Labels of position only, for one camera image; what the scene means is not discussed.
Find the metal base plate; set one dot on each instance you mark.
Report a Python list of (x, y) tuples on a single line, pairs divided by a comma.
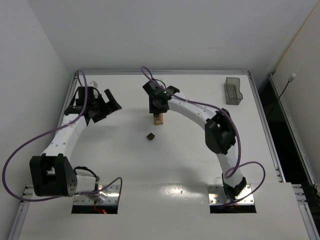
[(218, 197), (106, 197)]

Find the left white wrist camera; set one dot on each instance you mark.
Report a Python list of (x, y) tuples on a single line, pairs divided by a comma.
[(93, 84)]

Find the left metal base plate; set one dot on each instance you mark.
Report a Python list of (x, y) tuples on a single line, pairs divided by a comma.
[(106, 197)]

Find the dark wood small block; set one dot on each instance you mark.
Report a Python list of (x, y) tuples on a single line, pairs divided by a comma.
[(150, 136)]

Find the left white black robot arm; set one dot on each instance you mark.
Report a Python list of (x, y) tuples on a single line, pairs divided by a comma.
[(52, 173)]

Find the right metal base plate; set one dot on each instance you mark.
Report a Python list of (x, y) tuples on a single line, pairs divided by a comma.
[(218, 197)]

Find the long light wood block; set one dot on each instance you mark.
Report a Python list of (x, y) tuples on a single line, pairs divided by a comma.
[(157, 120)]

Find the smoky transparent plastic bin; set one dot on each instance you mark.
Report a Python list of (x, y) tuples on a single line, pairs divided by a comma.
[(233, 95)]

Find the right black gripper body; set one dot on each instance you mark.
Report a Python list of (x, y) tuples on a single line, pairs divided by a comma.
[(157, 110)]

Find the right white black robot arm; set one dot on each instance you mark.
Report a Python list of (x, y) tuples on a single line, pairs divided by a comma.
[(220, 134)]

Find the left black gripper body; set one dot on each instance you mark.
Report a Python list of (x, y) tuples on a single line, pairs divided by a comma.
[(100, 110)]

